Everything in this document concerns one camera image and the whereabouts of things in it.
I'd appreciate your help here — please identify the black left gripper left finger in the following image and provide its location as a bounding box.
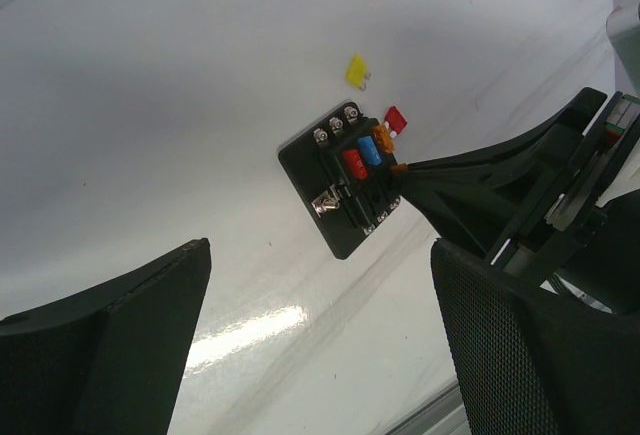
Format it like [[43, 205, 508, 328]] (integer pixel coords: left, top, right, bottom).
[[1, 239, 210, 434]]

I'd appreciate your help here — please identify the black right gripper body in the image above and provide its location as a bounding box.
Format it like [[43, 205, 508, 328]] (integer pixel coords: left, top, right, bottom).
[[483, 89, 639, 314]]

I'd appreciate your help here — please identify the black fuse box base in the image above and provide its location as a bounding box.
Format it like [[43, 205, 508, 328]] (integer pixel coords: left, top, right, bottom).
[[278, 100, 401, 260]]

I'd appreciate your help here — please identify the blue blade fuse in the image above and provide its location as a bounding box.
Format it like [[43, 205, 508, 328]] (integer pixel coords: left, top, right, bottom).
[[357, 135, 383, 166]]

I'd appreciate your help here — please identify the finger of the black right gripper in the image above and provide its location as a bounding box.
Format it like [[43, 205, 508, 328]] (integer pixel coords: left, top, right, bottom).
[[395, 172, 540, 255], [399, 86, 609, 186]]

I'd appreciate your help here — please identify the red blade fuse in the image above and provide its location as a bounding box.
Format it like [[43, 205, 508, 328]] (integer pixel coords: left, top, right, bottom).
[[384, 106, 408, 138], [342, 149, 368, 180]]

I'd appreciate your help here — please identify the red blade fuse front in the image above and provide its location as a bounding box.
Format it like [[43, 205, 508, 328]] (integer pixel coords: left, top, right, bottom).
[[342, 149, 368, 180]]

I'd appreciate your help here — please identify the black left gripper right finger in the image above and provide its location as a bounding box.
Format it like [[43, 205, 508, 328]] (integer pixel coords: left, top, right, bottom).
[[431, 239, 639, 434]]

